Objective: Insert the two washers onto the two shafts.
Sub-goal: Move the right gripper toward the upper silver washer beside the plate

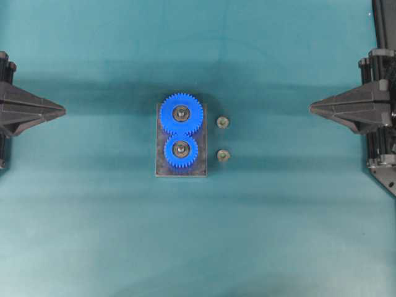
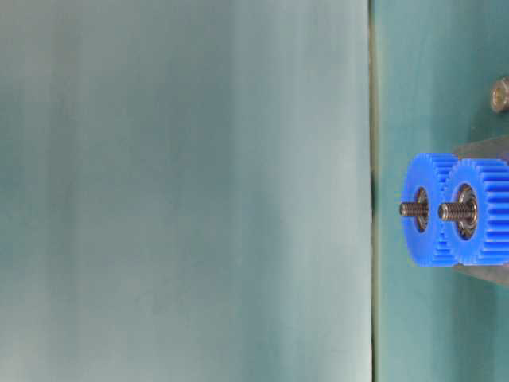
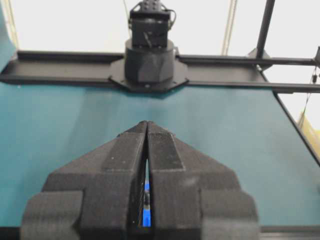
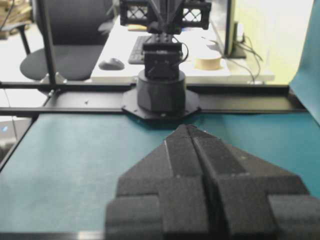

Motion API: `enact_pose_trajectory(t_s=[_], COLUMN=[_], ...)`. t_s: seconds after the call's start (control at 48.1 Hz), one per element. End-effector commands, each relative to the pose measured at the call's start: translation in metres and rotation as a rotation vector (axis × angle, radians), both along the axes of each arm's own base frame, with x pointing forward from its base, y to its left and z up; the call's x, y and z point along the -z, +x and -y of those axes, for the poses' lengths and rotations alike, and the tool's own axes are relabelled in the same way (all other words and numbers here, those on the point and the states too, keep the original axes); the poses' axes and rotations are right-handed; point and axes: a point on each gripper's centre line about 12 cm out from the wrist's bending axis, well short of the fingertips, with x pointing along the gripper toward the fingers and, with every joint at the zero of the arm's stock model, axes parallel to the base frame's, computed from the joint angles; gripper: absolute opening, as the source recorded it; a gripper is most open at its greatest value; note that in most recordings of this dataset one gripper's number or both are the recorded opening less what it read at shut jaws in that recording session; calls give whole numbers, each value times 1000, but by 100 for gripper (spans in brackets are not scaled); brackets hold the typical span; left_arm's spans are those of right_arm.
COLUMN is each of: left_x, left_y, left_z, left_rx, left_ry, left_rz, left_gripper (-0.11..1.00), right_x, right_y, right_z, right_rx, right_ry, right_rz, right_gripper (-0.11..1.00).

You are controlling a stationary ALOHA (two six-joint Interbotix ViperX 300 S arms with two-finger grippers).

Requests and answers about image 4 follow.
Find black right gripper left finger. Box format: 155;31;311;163
117;125;208;240

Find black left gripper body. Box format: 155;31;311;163
119;0;210;34

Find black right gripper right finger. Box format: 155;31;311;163
187;125;309;240

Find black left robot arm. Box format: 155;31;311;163
104;0;211;240

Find black computer keyboard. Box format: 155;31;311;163
128;36;149;65

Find white desk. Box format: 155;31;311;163
90;19;275;85

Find beige tape roll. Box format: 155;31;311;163
194;52;222;71

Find grey computer mouse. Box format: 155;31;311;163
98;58;125;71

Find black office chair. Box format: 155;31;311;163
2;0;115;81

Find teal backdrop sheet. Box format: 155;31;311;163
289;0;320;123

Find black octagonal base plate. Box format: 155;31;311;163
121;88;201;122

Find black aluminium frame rail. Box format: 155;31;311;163
0;82;307;118

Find black vertical frame post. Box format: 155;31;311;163
36;0;57;86

